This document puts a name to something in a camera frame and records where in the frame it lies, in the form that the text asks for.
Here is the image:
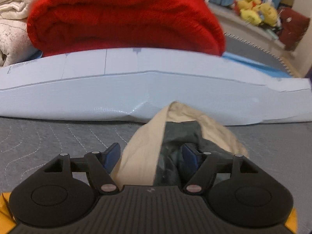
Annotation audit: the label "beige and yellow hooded jacket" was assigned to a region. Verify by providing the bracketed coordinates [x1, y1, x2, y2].
[0, 100, 298, 234]

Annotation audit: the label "grey quilted mattress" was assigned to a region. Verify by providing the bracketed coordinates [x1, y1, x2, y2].
[0, 35, 312, 234]

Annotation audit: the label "light blue folded sheet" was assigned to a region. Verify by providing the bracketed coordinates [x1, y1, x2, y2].
[1, 48, 311, 126]

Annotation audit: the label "red folded blanket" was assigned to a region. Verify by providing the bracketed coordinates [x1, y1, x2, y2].
[27, 0, 225, 56]

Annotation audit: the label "yellow plush toys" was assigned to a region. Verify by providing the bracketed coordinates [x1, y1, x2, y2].
[232, 0, 280, 27]

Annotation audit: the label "cream folded blanket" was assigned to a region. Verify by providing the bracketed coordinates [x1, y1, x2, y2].
[1, 0, 38, 66]

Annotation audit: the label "wooden bed frame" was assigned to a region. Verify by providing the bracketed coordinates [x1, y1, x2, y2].
[209, 3, 303, 78]

